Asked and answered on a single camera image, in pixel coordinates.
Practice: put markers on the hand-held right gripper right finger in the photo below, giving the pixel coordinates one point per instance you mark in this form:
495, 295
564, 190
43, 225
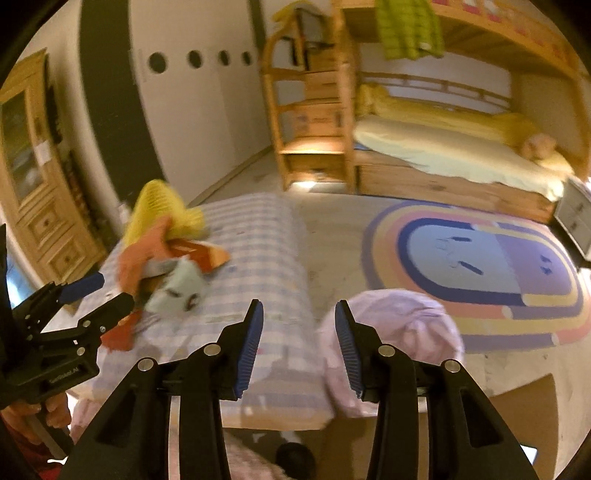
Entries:
346, 350

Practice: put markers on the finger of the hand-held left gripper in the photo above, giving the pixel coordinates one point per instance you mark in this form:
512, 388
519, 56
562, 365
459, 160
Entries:
85, 284
113, 309

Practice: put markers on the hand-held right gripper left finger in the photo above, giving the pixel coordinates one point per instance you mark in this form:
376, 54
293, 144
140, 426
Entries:
251, 350

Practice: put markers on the orange plastic wrapper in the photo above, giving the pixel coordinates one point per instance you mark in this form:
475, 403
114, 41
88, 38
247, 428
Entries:
138, 263

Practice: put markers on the pale plastic wrapper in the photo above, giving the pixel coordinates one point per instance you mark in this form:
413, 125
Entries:
178, 286

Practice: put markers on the red snack bag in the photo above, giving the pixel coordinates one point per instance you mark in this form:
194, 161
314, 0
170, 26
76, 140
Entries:
198, 256

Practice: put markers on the yellow foam fruit net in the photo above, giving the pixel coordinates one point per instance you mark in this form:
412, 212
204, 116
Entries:
157, 203

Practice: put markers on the person's left hand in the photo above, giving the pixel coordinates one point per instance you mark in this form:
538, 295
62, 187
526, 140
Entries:
57, 413

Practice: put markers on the wooden cabinet with glass door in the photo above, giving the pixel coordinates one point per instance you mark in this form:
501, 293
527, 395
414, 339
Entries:
46, 221

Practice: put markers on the dark striped leaning object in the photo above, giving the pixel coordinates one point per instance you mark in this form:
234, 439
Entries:
81, 189

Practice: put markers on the checked tablecloth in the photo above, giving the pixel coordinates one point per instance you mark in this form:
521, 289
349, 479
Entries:
268, 249

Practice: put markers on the white hanging tag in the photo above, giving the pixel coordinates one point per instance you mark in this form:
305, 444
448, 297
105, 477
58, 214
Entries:
43, 152

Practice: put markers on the rainbow rug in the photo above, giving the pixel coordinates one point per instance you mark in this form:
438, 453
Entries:
485, 258

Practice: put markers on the dark hanging bag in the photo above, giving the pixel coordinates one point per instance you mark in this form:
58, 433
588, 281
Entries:
54, 115

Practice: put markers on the brown cardboard sheet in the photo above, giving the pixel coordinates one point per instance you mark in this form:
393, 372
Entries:
521, 406

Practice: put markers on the wooden bunk bed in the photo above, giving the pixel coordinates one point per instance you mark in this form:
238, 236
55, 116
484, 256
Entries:
438, 184

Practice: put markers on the wooden stair drawers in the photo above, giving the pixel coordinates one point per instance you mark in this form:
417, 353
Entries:
314, 161

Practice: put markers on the black wardrobe panel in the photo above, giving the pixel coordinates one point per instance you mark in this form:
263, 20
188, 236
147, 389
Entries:
111, 92

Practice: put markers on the white wardrobe with round holes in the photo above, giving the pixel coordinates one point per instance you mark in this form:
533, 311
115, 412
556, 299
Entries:
203, 115

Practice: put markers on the pale yellow bedsheet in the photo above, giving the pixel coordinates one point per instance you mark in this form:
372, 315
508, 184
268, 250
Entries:
438, 143

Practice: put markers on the yellow duvet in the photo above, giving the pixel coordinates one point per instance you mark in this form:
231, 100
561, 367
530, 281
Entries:
438, 115

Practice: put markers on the white drawer unit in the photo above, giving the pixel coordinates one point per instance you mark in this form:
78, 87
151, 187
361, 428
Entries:
575, 212

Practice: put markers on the tan plush toy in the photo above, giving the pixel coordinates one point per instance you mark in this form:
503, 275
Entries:
538, 145

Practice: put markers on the dark clothes on stairs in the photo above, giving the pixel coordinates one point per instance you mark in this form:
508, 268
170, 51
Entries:
311, 25

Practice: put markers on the green puffer jacket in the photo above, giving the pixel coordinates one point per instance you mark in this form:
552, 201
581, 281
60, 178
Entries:
406, 27

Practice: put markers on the yellow garment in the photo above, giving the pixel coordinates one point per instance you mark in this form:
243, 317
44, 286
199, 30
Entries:
284, 14

